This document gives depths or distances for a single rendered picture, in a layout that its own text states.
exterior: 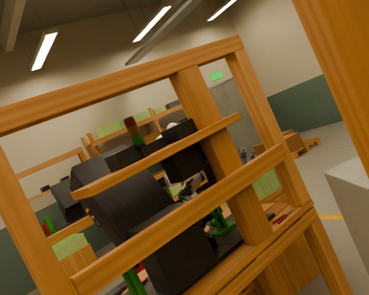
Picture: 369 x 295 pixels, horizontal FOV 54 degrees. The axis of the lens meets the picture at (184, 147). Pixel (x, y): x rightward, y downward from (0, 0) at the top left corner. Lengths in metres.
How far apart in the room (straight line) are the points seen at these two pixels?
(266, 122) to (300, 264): 1.47
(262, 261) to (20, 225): 1.17
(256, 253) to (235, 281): 0.19
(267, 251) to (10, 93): 6.53
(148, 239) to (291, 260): 1.83
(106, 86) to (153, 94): 7.10
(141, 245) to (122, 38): 7.66
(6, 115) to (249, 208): 1.20
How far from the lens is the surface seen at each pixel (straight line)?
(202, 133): 1.74
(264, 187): 2.98
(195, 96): 1.83
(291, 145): 7.60
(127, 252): 1.48
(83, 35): 8.59
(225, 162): 1.85
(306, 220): 2.24
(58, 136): 7.71
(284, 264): 3.11
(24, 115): 1.47
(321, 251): 2.35
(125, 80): 1.66
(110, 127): 7.44
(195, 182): 2.08
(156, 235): 1.53
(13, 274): 7.49
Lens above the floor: 1.61
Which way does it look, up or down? 4 degrees down
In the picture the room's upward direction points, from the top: 25 degrees counter-clockwise
